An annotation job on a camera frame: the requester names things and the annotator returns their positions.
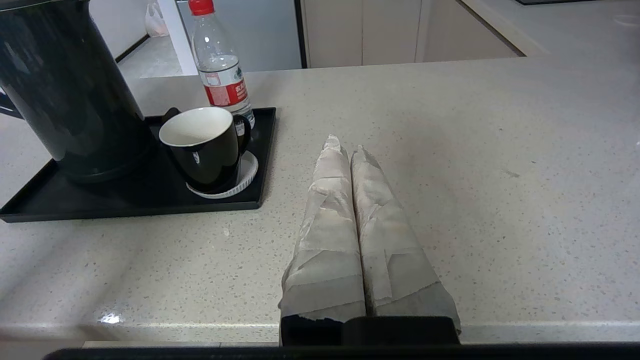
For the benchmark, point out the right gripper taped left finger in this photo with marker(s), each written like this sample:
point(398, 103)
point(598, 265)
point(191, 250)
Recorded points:
point(327, 240)

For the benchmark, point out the black rectangular tray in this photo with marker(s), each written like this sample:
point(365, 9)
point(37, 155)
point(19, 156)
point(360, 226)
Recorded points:
point(125, 202)

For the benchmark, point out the clear bottle red cap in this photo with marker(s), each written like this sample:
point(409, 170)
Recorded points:
point(222, 75)

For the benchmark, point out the beige counter side cabinets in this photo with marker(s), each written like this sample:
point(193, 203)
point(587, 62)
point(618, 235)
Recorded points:
point(460, 35)

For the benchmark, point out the white round saucer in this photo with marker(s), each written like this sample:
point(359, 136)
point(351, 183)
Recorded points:
point(248, 172)

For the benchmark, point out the black mug white inside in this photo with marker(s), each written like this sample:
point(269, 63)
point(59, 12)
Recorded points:
point(210, 160)

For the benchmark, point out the black electric kettle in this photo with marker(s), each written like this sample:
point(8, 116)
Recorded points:
point(75, 90)

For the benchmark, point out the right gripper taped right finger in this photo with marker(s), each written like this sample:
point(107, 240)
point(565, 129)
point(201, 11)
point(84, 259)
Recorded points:
point(390, 250)

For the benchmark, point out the white plastic bag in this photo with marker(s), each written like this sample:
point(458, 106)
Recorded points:
point(156, 22)

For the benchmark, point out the beige under-sink cabinets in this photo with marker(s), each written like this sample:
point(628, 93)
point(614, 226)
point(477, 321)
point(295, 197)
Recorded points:
point(350, 30)

